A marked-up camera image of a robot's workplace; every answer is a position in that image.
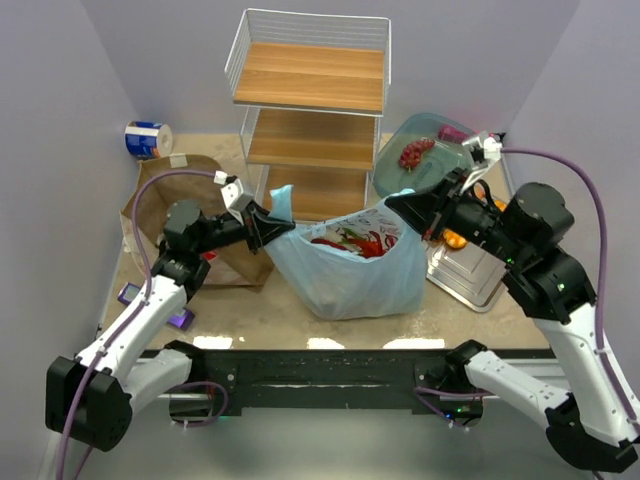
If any purple cable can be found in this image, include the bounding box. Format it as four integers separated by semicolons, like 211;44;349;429
413;148;640;441
52;169;226;479

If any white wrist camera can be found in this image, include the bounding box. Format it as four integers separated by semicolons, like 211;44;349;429
461;131;504;192
213;170;254;222

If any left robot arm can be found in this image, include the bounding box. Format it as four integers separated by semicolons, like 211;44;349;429
45;200;295;452

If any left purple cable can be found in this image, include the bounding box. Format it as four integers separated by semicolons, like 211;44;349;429
52;169;226;479

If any blue white toilet paper roll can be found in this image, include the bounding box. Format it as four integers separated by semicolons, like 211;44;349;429
124;121;173;160

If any red toy lobster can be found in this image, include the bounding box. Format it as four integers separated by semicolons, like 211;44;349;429
310;227;398;259

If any teal plastic food container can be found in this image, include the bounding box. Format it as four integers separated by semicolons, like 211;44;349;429
372;113;475;197

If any pink purple toy vegetable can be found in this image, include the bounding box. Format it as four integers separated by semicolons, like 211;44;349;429
438;125;471;145

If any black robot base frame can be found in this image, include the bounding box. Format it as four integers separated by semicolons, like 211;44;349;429
167;340;486;416

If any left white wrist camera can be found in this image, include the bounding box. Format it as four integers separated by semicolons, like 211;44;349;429
213;170;254;222

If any orange croissant bread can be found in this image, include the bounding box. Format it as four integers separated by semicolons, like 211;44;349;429
442;229;468;250

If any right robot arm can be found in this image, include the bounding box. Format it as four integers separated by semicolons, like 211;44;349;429
385;169;639;473

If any purple chocolate bar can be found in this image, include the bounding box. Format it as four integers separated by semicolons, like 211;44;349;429
117;282;196;331

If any light blue plastic bag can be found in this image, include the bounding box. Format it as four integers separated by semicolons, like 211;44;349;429
266;199;426;320

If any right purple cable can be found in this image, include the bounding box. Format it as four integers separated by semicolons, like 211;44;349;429
413;148;640;441

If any brown paper grocery bag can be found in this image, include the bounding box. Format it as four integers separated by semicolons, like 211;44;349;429
120;154;274;286

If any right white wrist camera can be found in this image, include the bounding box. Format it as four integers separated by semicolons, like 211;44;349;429
461;131;504;192

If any long bread loaf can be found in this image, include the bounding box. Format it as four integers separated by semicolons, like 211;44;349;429
472;180;507;212

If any white wire wooden shelf rack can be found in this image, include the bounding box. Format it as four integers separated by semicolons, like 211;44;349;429
225;8;392;223

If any metal tray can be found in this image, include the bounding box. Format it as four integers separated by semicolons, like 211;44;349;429
423;242;505;313

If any red grape bunch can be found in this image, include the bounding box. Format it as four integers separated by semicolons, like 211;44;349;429
398;138;435;171

